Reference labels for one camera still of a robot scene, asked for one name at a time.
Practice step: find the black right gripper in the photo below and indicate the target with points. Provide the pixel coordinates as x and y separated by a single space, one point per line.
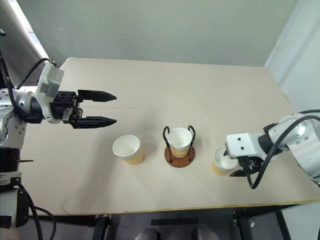
251 165

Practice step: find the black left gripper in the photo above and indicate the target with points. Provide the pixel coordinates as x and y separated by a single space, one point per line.
65 100

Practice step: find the tan ribbed paper cup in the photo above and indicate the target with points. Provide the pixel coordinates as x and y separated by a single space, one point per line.
133 158
218 170
180 150

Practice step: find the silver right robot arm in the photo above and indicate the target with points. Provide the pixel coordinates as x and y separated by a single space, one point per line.
305 150

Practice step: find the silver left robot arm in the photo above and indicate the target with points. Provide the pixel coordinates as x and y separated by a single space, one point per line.
22 100

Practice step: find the dark rounded shape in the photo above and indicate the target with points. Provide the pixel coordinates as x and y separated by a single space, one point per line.
147 233
207 233

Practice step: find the black and white robot body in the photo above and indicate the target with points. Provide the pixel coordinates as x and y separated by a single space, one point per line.
10 200

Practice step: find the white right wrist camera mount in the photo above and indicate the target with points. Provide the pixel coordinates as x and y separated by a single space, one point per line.
240 146

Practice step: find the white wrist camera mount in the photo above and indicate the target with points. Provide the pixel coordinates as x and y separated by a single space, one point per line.
240 146
48 82

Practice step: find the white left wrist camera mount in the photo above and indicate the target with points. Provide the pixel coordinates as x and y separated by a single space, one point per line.
48 82

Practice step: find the black metal table frame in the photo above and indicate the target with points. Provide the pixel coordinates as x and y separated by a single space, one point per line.
243 222

